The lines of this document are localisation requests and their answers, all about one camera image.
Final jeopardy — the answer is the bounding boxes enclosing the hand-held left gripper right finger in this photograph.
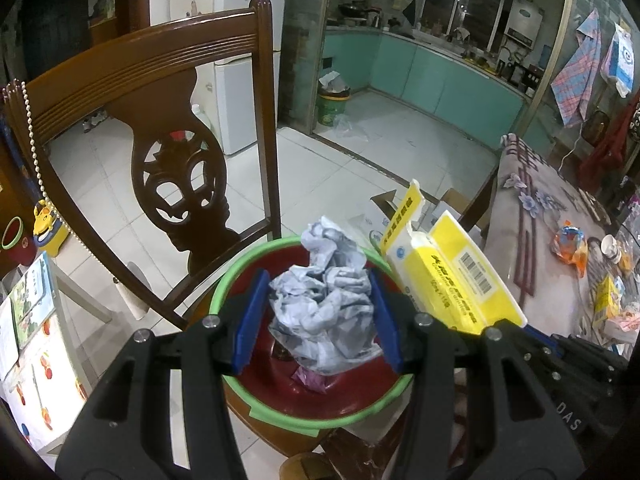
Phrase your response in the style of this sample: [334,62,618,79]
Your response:
[369,267,586,480]

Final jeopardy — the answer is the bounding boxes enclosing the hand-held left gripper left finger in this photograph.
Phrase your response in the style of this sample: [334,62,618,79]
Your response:
[55,269,273,480]

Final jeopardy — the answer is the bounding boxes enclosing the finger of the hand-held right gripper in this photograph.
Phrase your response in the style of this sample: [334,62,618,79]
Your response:
[523,326,621,391]

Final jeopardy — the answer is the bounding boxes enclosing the grey paper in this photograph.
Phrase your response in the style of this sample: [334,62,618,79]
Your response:
[268,216,383,376]

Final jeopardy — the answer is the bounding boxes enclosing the yellow tissue pack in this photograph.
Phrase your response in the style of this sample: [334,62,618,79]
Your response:
[378,180,528,336]

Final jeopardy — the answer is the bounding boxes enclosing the red basin with green rim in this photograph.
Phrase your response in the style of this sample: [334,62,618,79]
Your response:
[208,237,416,436]

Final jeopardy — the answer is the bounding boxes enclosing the small yellow packet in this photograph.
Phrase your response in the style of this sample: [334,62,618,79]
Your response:
[591,275,623,323]

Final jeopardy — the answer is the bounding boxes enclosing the clear bag of orange snacks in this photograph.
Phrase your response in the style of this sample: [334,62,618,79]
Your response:
[550,220,590,278]

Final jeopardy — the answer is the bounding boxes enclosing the round table with patterned cloth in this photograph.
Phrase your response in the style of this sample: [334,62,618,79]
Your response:
[482,132,640,361]

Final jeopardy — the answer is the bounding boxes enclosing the open cardboard box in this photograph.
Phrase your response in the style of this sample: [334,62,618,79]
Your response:
[369,187,496,241]

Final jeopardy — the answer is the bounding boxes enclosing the clear plastic floor bag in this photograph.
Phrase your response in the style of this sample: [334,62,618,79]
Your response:
[332,112,386,143]

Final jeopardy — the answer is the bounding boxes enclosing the red garment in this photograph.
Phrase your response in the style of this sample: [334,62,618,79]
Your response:
[580,97,640,193]

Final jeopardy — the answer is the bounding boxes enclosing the children's picture book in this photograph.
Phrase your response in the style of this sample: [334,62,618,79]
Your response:
[7,252,58,351]

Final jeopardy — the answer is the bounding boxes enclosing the green bucket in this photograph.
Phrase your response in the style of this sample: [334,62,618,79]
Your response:
[315,71,353,128]

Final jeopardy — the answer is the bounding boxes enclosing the yellow toy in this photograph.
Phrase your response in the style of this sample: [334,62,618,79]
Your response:
[32,200,71,256]

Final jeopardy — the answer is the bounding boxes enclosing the fruit print cloth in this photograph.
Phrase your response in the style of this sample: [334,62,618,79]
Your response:
[0,300,88,456]

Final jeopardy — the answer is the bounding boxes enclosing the white refrigerator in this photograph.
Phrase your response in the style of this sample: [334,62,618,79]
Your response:
[212,0,291,157]

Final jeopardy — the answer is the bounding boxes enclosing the small red pot green rim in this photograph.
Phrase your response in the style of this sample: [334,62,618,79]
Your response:
[0,215,38,266]

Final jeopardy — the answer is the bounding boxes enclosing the teal kitchen cabinets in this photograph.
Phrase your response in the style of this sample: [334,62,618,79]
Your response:
[320,25,556,148]

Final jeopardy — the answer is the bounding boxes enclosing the plaid towel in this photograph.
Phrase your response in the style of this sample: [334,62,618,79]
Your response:
[550,8,603,127]

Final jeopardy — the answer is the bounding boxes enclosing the carved wooden chair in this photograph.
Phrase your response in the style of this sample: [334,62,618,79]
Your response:
[2,0,351,458]

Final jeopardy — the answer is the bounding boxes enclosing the white and blue hanging bag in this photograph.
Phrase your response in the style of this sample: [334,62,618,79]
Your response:
[601,22,637,98]

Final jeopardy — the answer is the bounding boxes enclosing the black wok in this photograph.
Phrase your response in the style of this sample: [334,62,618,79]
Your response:
[339,1,381,18]

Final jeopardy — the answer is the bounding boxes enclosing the white water heater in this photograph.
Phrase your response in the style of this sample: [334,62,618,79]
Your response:
[502,0,543,46]

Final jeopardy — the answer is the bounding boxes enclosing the bead chain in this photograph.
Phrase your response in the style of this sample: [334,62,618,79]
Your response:
[2,79,71,233]

